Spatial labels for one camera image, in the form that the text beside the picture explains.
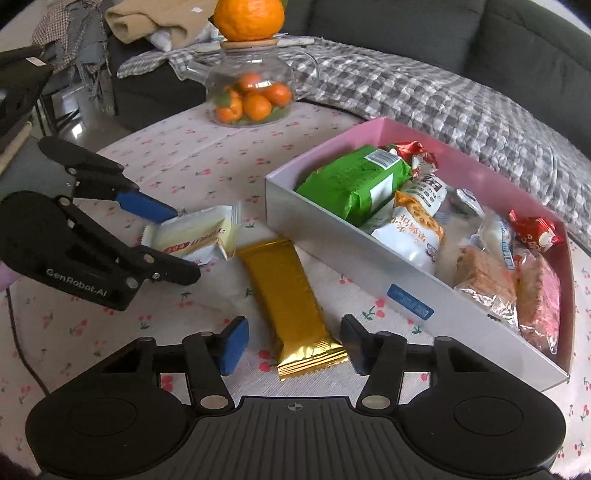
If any cream wafer packet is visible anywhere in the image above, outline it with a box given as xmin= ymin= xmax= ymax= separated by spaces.
xmin=140 ymin=202 xmax=245 ymax=267

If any orange white biscuit packet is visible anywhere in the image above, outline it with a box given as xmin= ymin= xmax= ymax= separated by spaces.
xmin=371 ymin=191 xmax=447 ymax=273

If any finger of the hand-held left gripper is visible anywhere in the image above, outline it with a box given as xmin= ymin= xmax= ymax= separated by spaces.
xmin=38 ymin=137 xmax=179 ymax=223
xmin=55 ymin=195 xmax=203 ymax=288

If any dark grey sofa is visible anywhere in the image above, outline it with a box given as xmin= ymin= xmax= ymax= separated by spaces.
xmin=107 ymin=0 xmax=591 ymax=155

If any clear white bun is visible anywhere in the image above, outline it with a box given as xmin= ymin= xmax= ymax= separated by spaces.
xmin=436 ymin=217 xmax=485 ymax=278

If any pink cardboard box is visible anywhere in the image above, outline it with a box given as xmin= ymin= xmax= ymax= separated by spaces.
xmin=264 ymin=116 xmax=576 ymax=393

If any pink snack packet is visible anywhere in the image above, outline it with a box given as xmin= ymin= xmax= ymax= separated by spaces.
xmin=514 ymin=251 xmax=562 ymax=354

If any black cable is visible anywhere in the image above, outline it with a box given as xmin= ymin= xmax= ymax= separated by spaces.
xmin=4 ymin=286 xmax=52 ymax=395

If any large orange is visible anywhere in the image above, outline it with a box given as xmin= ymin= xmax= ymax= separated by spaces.
xmin=212 ymin=0 xmax=286 ymax=44

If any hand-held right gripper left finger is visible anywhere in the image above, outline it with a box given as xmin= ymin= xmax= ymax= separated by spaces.
xmin=99 ymin=316 xmax=250 ymax=410

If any gold foil snack bar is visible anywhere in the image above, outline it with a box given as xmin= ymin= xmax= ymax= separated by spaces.
xmin=235 ymin=237 xmax=348 ymax=382

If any white cloth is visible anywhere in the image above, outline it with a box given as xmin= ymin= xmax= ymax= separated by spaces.
xmin=148 ymin=23 xmax=223 ymax=52

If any beige cloth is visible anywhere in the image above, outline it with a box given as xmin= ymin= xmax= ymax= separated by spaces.
xmin=104 ymin=0 xmax=221 ymax=46

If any white cookie picture packet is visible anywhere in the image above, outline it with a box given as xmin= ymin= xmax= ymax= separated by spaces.
xmin=401 ymin=173 xmax=449 ymax=216

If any plaid garment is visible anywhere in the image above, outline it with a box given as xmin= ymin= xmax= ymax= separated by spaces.
xmin=34 ymin=0 xmax=110 ymax=72

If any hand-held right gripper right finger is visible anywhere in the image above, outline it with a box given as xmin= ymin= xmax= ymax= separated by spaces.
xmin=340 ymin=315 xmax=493 ymax=409

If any green snack packet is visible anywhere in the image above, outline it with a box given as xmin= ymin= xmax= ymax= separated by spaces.
xmin=295 ymin=145 xmax=413 ymax=227

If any glass jar with oranges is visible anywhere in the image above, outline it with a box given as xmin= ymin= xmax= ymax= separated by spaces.
xmin=175 ymin=37 xmax=322 ymax=128

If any cherry print tablecloth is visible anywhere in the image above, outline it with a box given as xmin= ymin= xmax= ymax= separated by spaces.
xmin=0 ymin=98 xmax=591 ymax=480

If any white blue-label snack packet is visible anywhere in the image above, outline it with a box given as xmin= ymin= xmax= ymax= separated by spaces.
xmin=477 ymin=214 xmax=518 ymax=271

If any grey checkered blanket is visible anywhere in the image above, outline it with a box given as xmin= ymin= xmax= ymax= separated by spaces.
xmin=117 ymin=36 xmax=591 ymax=256

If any small tangerine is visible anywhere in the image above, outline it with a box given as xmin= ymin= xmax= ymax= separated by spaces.
xmin=238 ymin=73 xmax=269 ymax=92
xmin=243 ymin=93 xmax=273 ymax=122
xmin=216 ymin=90 xmax=244 ymax=125
xmin=267 ymin=83 xmax=293 ymax=108

